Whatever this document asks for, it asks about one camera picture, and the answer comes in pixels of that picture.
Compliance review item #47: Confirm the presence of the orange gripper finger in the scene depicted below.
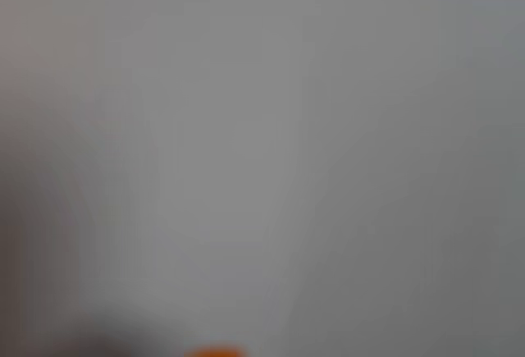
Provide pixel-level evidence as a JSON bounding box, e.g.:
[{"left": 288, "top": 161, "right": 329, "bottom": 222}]
[{"left": 183, "top": 345, "right": 249, "bottom": 357}]

